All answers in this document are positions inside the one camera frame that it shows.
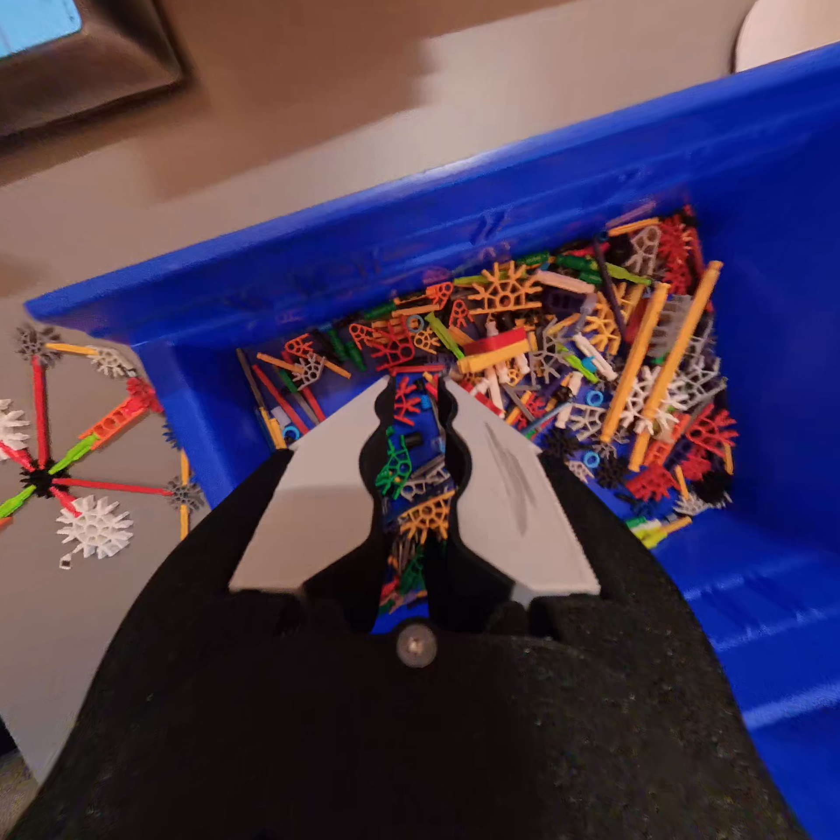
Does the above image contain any pile of toy construction pieces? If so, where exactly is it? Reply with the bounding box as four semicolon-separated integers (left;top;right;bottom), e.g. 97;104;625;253
236;203;739;614

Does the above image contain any long red toy rod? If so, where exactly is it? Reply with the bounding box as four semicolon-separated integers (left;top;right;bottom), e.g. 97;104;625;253
51;476;177;497

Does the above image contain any colourful toy rod wheel assembly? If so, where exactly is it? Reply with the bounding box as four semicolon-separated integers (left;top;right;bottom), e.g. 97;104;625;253
0;325;206;559

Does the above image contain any blue plastic bin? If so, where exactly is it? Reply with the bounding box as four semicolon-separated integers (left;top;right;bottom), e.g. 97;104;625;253
25;42;840;840

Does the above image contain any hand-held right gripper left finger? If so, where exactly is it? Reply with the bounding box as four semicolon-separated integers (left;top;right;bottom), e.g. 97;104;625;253
228;374;396;593

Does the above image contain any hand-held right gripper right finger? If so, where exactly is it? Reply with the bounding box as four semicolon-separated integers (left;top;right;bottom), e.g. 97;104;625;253
438;378;601;606

